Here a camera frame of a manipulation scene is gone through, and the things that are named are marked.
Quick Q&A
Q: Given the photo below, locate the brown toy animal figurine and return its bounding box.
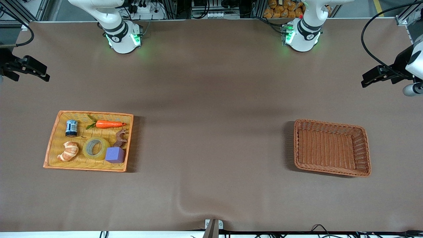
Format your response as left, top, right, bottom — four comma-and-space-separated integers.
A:
112, 129, 128, 148

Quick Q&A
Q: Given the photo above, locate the orange toy carrot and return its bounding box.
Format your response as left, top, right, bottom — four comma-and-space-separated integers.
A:
86, 114, 127, 130

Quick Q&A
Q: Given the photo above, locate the aluminium frame rack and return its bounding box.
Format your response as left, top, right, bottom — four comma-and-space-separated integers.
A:
0, 0, 53, 23

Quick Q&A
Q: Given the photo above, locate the bag of orange bread rolls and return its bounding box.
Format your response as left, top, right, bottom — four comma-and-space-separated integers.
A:
263, 0, 306, 19

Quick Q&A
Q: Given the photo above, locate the aluminium profile bar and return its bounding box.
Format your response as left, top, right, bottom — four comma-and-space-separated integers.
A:
395, 3, 423, 45

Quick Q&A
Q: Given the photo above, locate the small blue labelled can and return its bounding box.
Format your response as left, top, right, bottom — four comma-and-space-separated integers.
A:
65, 120, 79, 138

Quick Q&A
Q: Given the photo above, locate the purple foam cube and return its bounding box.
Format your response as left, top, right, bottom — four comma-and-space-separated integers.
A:
105, 147, 126, 164

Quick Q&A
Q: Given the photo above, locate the brown wicker basket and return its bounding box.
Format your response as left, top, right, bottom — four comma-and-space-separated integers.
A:
293, 119, 372, 178

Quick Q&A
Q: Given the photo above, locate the toy croissant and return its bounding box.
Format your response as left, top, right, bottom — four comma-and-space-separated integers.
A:
57, 141, 80, 162

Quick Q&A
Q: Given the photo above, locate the yellow wicker tray orange rim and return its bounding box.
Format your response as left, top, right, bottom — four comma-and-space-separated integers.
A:
43, 110, 134, 173

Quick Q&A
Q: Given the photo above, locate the brown table cloth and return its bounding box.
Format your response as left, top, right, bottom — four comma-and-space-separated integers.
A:
0, 18, 423, 232

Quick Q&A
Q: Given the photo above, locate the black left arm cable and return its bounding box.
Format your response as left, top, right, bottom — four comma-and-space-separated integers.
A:
361, 1, 423, 78

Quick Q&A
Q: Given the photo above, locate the clear yellowish tape roll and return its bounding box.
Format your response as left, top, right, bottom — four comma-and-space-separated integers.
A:
82, 137, 110, 161

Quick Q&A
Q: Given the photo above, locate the large white power strip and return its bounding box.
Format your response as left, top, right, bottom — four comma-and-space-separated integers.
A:
127, 2, 167, 20

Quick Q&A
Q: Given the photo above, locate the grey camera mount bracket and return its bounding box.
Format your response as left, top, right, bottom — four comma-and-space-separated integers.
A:
204, 218, 224, 238

